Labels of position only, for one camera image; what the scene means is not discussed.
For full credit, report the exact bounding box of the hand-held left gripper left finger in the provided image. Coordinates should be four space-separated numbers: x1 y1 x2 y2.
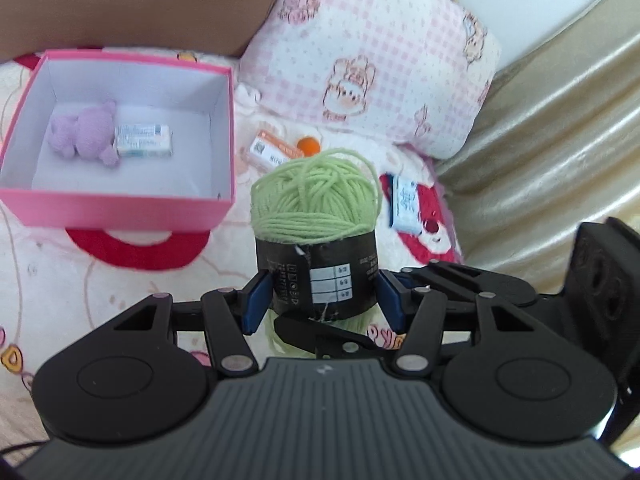
114 270 275 377

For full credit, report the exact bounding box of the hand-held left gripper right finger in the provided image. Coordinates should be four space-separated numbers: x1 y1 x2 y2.
375 270 524 376

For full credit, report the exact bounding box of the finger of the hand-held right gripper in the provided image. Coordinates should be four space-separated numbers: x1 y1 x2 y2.
274 314 396 359
400 261 536 309

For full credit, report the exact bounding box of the blue white tissue packet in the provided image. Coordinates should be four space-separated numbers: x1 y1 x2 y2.
387 175 427 234

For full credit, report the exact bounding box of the green yarn ball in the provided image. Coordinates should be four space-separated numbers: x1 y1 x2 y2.
250 147 386 359

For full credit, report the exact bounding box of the orange label packet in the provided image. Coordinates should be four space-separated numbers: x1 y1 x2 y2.
248 130 301 171

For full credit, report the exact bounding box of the pink cardboard box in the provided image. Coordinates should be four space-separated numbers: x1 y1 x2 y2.
0 50 237 229

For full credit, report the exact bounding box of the purple plush bear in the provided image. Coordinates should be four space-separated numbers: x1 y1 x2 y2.
47 100 121 169

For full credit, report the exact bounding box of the printed bear blanket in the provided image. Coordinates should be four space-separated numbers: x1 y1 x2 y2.
0 45 466 443

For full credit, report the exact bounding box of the gold satin cloth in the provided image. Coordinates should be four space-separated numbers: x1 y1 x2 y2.
434 0 640 297

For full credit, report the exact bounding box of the pink checked pillow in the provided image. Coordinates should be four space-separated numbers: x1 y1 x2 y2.
238 0 503 161

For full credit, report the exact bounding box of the brown pillow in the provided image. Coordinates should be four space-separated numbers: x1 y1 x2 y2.
0 0 296 59

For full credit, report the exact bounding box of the black cable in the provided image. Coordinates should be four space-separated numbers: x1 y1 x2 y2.
0 438 52 462

